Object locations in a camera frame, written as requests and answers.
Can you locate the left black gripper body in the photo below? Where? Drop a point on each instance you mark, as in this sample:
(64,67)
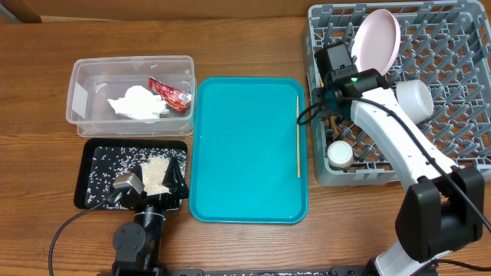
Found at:
(162,202)

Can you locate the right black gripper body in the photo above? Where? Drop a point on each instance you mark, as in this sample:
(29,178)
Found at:
(327,108)

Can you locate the wooden chopstick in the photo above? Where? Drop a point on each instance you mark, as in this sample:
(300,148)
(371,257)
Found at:
(334,124)
(298,151)

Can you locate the cream white cup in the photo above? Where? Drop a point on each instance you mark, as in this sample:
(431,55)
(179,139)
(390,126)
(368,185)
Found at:
(340,155)

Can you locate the white rice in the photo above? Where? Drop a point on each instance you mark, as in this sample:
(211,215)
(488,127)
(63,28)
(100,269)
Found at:
(108,162)

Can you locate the large pink plate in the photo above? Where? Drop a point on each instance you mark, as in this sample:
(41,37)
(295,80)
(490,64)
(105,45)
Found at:
(377,42)

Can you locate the red snack wrapper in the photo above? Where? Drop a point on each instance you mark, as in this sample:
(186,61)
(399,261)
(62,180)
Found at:
(177,99)

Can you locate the grey bowl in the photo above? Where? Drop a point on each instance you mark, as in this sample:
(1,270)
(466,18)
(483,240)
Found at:
(415,99)

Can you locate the white napkin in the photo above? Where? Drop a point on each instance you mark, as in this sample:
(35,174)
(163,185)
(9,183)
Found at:
(139,103)

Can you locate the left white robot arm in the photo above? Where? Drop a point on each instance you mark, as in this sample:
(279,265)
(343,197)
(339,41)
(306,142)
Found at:
(137,244)

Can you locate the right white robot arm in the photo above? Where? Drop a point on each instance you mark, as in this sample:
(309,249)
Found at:
(442,210)

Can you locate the teal plastic tray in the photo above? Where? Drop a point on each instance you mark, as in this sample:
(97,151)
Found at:
(244,160)

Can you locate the black rectangular tray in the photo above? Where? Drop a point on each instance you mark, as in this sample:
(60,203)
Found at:
(92,144)

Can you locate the clear plastic bin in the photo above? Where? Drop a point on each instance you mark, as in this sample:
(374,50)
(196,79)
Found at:
(96,81)

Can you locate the grey dish rack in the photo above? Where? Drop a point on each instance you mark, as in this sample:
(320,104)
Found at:
(445,44)

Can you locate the cardboard box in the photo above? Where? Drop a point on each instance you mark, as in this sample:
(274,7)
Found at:
(37,11)

